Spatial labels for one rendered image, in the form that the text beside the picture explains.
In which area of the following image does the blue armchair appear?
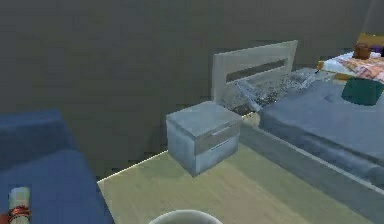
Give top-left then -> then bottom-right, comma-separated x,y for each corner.
0,109 -> 116,224

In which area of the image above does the grey bedside table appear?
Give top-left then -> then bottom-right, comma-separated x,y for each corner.
165,100 -> 243,178

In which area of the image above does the speckled grey pillow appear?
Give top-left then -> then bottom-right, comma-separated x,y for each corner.
222,69 -> 318,116

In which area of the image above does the grey bed with blue blanket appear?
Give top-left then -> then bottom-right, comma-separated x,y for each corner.
211,40 -> 384,224

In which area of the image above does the bed with patterned quilt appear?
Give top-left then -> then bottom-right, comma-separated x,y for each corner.
316,32 -> 384,84

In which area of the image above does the brown teddy bear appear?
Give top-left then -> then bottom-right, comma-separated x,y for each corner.
352,41 -> 372,61

